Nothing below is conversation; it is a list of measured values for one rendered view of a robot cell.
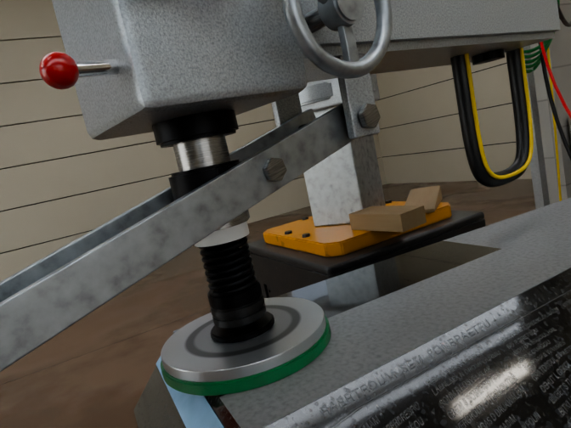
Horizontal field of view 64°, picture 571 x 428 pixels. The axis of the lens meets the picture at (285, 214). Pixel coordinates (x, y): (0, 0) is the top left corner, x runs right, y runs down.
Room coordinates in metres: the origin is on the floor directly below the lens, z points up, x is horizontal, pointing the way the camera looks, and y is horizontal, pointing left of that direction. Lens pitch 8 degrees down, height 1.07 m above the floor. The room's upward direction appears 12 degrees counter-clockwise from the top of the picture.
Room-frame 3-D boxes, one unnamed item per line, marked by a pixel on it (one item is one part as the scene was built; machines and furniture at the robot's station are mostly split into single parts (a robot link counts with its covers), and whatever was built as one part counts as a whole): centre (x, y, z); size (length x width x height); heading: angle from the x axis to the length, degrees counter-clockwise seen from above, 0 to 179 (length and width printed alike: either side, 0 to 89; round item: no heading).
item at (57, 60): (0.44, 0.15, 1.17); 0.08 x 0.03 x 0.03; 124
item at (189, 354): (0.57, 0.08, 0.84); 0.21 x 0.21 x 0.01
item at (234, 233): (0.57, 0.08, 0.99); 0.07 x 0.07 x 0.04
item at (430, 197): (1.46, -0.44, 0.80); 0.20 x 0.10 x 0.05; 153
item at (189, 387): (0.57, 0.08, 0.84); 0.22 x 0.22 x 0.04
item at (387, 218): (1.29, -0.28, 0.81); 0.20 x 0.10 x 0.05; 34
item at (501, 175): (0.93, -0.46, 1.05); 0.23 x 0.03 x 0.32; 124
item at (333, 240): (1.54, -0.22, 0.76); 0.49 x 0.49 x 0.05; 26
